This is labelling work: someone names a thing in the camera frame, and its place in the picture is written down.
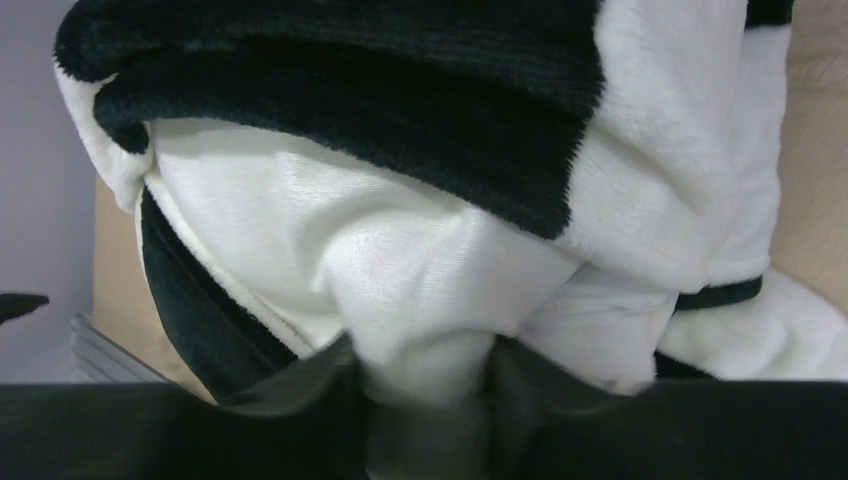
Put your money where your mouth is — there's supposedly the white pillow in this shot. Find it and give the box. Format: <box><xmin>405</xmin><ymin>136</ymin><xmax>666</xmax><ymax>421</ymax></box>
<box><xmin>146</xmin><ymin>119</ymin><xmax>677</xmax><ymax>407</ymax></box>

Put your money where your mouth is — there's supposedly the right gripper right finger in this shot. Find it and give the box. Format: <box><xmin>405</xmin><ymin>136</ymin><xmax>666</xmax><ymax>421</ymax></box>
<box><xmin>486</xmin><ymin>339</ymin><xmax>847</xmax><ymax>480</ymax></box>

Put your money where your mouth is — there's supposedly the black white checkered pillowcase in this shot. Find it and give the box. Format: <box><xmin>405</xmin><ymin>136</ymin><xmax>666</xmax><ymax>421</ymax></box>
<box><xmin>54</xmin><ymin>1</ymin><xmax>847</xmax><ymax>402</ymax></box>

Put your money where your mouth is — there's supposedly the aluminium frame rail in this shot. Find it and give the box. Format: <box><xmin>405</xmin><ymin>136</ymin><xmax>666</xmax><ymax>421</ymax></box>
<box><xmin>70</xmin><ymin>314</ymin><xmax>168</xmax><ymax>384</ymax></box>

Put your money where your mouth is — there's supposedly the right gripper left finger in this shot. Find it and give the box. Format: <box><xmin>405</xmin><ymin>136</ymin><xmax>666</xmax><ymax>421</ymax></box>
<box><xmin>1</xmin><ymin>337</ymin><xmax>366</xmax><ymax>479</ymax></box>

